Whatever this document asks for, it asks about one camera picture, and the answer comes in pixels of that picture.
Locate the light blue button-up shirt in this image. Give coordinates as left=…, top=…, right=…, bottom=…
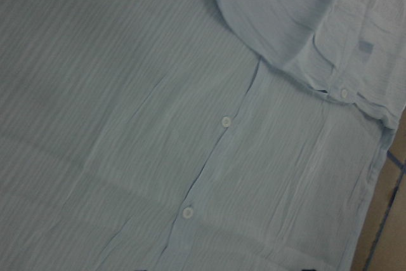
left=1, top=0, right=405, bottom=270

